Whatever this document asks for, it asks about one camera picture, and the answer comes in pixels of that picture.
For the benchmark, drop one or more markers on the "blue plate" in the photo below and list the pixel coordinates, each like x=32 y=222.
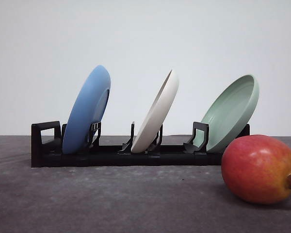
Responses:
x=87 y=109

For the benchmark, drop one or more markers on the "white plate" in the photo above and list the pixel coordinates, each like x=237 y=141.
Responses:
x=156 y=114

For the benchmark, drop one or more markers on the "red pomegranate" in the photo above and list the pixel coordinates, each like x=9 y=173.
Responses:
x=257 y=168

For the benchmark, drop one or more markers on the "green plate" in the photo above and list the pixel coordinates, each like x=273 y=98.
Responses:
x=228 y=113

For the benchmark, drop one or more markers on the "black plate rack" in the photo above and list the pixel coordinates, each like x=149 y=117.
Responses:
x=47 y=149

